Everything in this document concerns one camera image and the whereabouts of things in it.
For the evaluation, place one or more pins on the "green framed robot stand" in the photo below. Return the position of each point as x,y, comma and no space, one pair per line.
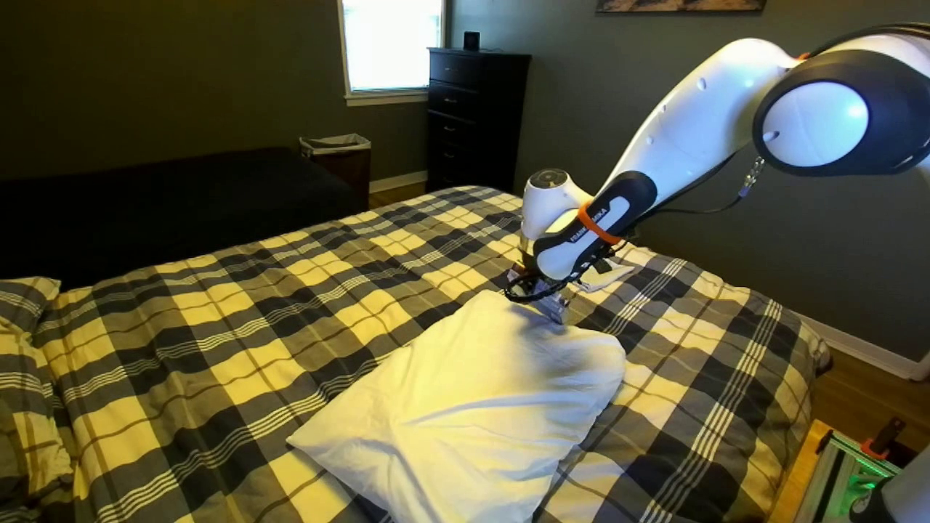
846,476

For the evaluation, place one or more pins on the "small dark box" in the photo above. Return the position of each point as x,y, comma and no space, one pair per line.
472,41

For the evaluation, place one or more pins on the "plaid pillow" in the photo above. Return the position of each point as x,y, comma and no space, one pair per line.
23,300
29,418

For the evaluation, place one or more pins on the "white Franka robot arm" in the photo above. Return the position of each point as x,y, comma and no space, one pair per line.
716,118

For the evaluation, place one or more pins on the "grey robot base column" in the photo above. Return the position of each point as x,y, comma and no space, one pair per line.
908,490

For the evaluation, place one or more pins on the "bright window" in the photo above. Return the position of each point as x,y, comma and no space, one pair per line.
394,44

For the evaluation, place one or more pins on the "small dark side table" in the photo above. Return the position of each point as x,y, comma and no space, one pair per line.
337,165

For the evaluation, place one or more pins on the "yellow plaid bed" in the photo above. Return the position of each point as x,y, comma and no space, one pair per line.
243,330

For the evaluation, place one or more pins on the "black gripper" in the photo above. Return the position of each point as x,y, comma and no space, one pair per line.
526,282

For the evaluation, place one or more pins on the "white pillow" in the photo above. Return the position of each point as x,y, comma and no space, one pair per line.
465,418

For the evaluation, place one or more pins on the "wall picture frame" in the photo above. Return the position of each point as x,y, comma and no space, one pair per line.
679,5

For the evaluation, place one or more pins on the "black dresser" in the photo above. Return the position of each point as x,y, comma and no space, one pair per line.
478,120

